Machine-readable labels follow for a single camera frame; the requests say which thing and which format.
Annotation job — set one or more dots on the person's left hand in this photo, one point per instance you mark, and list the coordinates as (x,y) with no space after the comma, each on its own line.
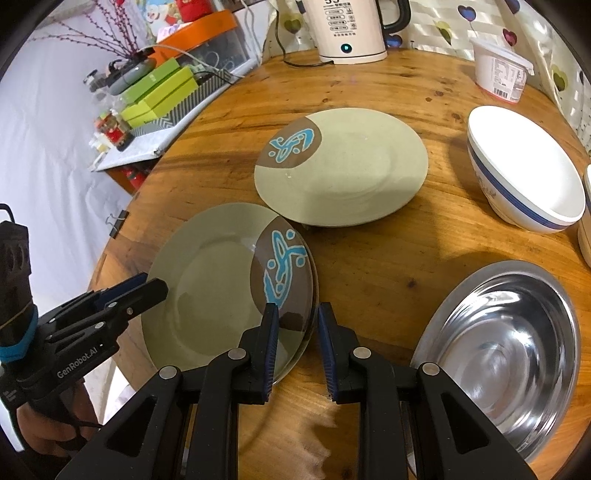
(46,434)

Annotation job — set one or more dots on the grey oval device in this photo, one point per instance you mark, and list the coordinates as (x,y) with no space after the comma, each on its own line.
(129,76)

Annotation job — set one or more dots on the cream electric kettle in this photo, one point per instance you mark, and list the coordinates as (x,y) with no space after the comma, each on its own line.
(351,27)

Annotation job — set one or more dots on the colourful printed box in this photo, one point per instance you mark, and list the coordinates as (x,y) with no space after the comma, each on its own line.
(159,11)

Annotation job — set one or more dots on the orange lidded clear box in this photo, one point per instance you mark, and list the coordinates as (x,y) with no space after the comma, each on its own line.
(203,27)

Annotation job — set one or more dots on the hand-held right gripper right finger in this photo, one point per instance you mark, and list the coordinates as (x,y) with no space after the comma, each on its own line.
(325,355)

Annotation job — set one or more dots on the red box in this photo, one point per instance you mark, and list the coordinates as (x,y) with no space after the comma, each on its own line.
(191,9)

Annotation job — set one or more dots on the white bowl with blue stripe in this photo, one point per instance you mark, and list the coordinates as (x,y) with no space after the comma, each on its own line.
(521,161)

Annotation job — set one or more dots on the stainless steel bowl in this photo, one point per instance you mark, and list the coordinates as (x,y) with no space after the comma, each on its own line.
(498,341)

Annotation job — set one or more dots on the green boxes in tray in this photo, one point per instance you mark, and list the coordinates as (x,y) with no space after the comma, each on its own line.
(184,108)

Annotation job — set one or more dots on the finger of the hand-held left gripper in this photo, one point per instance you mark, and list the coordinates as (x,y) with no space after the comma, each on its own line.
(143,295)
(124,285)

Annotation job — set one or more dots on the heart print curtain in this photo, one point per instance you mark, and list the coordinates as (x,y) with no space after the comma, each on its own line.
(443,27)

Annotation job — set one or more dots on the green plate with blue pattern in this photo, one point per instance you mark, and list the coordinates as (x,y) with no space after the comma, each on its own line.
(203,295)
(351,170)

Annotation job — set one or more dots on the black binder clip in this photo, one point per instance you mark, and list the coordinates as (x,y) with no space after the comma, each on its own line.
(116,224)

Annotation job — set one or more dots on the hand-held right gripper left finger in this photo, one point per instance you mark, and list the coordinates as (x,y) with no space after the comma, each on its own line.
(272,350)

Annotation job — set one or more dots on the white plastic tub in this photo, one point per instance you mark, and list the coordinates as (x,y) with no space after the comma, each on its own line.
(498,69)

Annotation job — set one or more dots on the red flower twigs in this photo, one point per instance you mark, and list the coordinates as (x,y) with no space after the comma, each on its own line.
(101,32)

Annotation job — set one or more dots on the small toy figure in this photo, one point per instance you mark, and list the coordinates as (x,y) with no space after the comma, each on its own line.
(115,131)

